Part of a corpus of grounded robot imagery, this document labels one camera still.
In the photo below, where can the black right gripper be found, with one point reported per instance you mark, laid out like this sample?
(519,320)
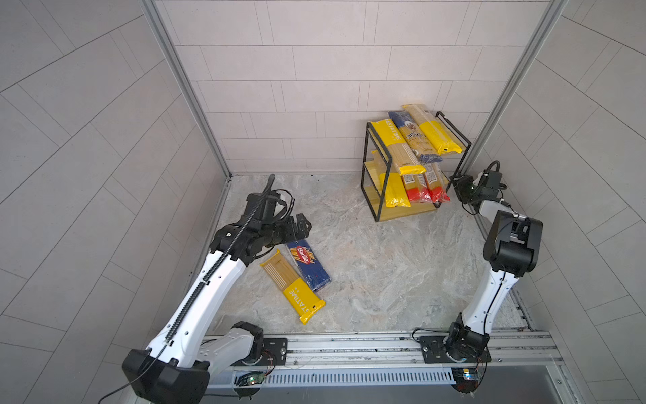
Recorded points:
(463,185)

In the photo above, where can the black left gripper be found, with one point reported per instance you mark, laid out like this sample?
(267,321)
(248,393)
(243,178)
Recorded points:
(291,234)

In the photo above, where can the red spaghetti pack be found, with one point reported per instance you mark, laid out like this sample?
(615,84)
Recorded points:
(416,188)
(436,183)

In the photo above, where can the dark blue pasta box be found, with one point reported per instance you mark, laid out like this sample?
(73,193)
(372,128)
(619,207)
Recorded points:
(310,267)

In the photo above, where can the red spaghetti pack top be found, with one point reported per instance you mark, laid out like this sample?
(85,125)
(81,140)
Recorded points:
(416,188)

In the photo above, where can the yellow kraft pasta pack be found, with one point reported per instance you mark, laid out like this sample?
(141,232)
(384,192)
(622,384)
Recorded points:
(395,193)
(435,131)

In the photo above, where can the yellow pasta pack wholewheat spaghetti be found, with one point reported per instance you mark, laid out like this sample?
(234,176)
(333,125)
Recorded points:
(401,155)

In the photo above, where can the blue clear spaghetti pack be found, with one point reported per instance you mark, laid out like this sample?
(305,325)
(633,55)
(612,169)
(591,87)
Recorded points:
(414,137)

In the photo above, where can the yellow pastatime pasta pack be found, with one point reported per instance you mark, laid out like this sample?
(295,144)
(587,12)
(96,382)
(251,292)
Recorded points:
(301,297)

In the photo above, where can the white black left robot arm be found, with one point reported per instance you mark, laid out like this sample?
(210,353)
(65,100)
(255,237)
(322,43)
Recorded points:
(226,261)

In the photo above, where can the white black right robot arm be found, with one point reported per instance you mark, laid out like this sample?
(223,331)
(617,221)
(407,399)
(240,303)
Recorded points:
(511,250)

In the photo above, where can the left circuit board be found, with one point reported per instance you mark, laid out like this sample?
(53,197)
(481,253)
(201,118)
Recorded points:
(251,379)

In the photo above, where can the circuit board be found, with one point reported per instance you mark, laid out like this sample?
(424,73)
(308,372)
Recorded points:
(251,379)
(466,380)

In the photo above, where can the right circuit board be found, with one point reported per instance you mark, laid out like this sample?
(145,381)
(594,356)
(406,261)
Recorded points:
(466,380)

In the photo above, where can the wooden shelf black metal frame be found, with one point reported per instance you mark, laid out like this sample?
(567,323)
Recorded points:
(370,182)

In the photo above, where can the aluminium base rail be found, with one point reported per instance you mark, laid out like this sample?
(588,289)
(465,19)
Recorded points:
(348,351)

